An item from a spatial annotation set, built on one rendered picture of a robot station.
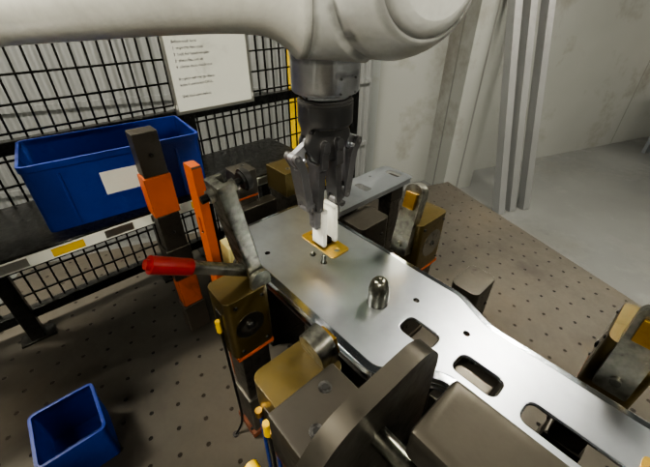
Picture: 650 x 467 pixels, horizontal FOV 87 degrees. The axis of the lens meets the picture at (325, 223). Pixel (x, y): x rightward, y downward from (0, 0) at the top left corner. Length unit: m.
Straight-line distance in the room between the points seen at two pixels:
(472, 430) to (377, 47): 0.24
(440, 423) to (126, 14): 0.34
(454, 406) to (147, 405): 0.71
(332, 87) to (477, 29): 2.41
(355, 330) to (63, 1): 0.45
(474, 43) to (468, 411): 2.67
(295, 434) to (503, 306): 0.84
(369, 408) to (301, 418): 0.09
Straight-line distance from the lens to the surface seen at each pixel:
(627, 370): 0.57
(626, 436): 0.54
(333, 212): 0.54
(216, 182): 0.42
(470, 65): 2.83
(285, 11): 0.27
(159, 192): 0.72
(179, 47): 0.96
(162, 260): 0.43
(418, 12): 0.24
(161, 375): 0.90
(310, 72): 0.43
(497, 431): 0.24
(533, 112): 2.96
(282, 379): 0.38
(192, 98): 0.98
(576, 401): 0.53
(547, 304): 1.13
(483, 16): 2.82
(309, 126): 0.46
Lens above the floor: 1.39
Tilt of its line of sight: 33 degrees down
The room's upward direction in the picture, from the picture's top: straight up
